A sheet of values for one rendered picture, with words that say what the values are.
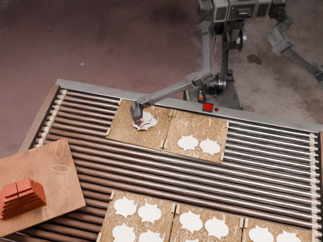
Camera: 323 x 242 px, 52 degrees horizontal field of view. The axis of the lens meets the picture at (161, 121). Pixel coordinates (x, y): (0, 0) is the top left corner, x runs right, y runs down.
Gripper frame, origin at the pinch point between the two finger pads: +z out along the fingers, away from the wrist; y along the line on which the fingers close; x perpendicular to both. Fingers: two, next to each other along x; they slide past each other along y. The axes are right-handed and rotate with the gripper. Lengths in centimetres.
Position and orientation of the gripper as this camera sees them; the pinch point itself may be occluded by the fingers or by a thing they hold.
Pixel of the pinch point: (136, 120)
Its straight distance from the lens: 237.1
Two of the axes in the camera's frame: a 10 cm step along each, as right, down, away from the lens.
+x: 9.0, -3.5, 2.5
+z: -0.3, 5.4, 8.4
